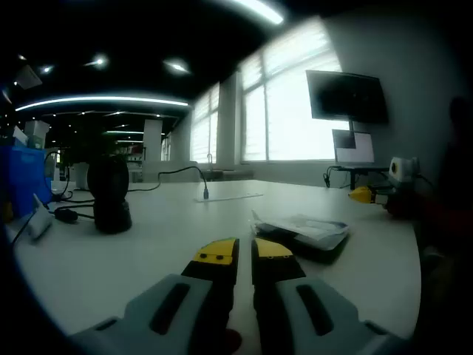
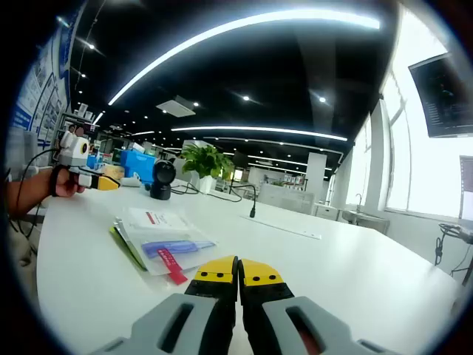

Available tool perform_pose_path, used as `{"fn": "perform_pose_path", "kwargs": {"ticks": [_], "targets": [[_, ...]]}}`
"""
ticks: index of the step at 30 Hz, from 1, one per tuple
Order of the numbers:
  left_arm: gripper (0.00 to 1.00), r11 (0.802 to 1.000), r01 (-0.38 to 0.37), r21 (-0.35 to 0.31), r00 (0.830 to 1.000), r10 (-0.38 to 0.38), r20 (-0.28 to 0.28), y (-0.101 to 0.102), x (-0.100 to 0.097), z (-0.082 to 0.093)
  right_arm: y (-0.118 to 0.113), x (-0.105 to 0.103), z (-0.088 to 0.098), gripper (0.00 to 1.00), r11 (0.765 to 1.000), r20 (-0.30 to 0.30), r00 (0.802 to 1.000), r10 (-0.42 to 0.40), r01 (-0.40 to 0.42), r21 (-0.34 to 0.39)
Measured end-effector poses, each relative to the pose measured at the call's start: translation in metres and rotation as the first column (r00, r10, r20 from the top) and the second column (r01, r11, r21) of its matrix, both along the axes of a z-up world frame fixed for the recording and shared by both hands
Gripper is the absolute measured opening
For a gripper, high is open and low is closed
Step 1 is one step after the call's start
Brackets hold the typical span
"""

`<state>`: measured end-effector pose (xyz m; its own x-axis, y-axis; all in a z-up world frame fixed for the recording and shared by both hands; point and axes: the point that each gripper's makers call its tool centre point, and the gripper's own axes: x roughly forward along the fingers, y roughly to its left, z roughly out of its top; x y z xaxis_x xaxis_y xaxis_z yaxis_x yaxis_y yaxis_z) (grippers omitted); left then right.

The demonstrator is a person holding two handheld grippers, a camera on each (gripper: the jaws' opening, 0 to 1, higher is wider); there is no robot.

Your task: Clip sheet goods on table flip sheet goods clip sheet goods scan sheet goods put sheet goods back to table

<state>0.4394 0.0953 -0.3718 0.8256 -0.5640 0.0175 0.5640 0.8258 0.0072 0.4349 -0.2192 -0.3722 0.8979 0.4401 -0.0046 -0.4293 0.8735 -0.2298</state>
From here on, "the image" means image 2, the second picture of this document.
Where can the grey storage shelf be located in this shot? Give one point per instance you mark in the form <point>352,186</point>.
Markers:
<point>74,118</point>

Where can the blue plastic bin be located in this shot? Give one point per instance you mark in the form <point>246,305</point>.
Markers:
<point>91,162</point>

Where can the white small cabinet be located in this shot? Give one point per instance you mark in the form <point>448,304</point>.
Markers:
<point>325,212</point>

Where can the clear blue sheet goods packet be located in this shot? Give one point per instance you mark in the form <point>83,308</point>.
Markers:
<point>166,225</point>

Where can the person's beige trousers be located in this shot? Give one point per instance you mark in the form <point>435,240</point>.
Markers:
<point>26,251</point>

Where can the black wall monitor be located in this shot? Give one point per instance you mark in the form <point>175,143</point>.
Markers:
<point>447,103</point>

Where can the blue white wall poster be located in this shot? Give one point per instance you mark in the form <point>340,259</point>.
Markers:
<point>44,85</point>

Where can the steel sink with faucet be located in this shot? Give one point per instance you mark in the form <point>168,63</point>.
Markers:
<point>364,218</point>

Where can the long ceiling light strip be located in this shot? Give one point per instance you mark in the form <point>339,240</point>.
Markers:
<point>314,17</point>
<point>258,129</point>

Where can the person's left hand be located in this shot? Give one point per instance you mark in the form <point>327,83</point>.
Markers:
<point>68,185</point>

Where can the green black sheet goods packet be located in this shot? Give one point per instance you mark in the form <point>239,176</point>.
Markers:
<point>129,249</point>

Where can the blue cardboard box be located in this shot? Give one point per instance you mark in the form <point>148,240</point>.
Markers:
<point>136,162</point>

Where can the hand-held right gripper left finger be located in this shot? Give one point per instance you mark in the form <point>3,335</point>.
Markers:
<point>148,329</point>

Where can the ceiling air vent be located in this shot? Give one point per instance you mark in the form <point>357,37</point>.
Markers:
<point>176,107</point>

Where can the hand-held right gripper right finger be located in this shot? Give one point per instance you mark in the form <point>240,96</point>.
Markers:
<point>332,333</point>

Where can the white power strip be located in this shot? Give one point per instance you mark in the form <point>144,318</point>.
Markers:
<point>131,182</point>

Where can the yellow cardboard box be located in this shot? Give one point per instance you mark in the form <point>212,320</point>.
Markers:
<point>112,171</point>

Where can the white low partition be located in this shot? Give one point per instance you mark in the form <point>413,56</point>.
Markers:
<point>284,197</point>

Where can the green potted plant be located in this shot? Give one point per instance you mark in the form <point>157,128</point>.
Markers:
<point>205,159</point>

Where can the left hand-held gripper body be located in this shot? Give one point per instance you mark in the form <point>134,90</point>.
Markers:
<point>74,148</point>

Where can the black barcode scanner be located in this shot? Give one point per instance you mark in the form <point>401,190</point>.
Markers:
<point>161,177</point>

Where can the white table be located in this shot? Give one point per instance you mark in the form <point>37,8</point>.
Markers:
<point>332,266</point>

